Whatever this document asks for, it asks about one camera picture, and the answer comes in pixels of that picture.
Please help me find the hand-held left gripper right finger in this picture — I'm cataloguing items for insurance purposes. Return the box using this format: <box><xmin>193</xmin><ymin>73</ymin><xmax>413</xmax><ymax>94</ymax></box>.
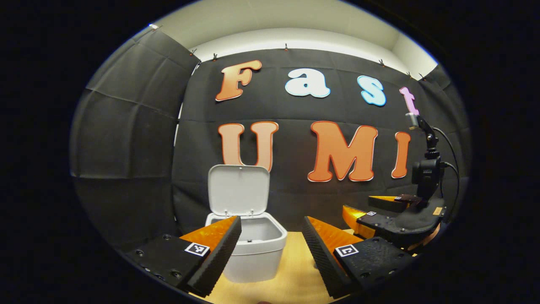
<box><xmin>301</xmin><ymin>215</ymin><xmax>417</xmax><ymax>300</ymax></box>

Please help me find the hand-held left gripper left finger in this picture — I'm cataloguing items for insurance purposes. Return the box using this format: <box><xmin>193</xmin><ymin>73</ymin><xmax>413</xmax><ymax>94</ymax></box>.
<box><xmin>125</xmin><ymin>215</ymin><xmax>243</xmax><ymax>299</ymax></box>

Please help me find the white desktop garbage bin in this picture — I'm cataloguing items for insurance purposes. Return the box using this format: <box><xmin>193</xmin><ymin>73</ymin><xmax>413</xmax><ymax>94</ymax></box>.
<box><xmin>205</xmin><ymin>165</ymin><xmax>288</xmax><ymax>283</ymax></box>

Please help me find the wooden desktop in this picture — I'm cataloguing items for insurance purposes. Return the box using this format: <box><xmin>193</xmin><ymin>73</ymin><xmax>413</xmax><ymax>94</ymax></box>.
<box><xmin>202</xmin><ymin>230</ymin><xmax>422</xmax><ymax>304</ymax></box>

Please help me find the black backdrop cloth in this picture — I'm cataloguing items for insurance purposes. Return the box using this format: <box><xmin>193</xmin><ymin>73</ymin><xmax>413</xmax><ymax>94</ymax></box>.
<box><xmin>70</xmin><ymin>27</ymin><xmax>471</xmax><ymax>254</ymax></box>

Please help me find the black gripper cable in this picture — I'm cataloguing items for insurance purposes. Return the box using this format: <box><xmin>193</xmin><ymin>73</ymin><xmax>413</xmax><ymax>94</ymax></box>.
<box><xmin>432</xmin><ymin>127</ymin><xmax>461</xmax><ymax>220</ymax></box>

